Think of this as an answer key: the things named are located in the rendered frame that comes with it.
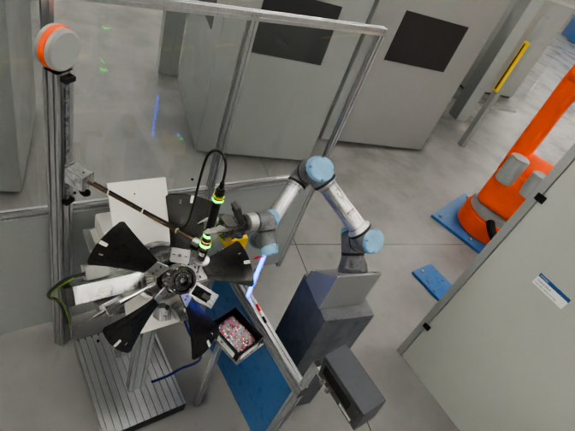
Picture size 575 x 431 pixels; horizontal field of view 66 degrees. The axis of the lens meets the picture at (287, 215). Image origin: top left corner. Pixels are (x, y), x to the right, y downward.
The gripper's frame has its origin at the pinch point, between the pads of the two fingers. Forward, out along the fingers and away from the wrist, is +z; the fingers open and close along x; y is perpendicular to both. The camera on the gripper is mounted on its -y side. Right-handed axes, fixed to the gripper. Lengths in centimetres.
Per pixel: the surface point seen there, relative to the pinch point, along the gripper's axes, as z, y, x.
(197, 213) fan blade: -4.7, 6.8, 13.9
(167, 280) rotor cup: 12.1, 24.7, -3.3
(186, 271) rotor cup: 3.8, 22.7, -2.8
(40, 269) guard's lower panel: 45, 91, 70
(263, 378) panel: -40, 90, -33
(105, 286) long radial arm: 32.2, 34.9, 8.1
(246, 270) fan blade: -25.3, 29.1, -5.3
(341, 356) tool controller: -38, 22, -61
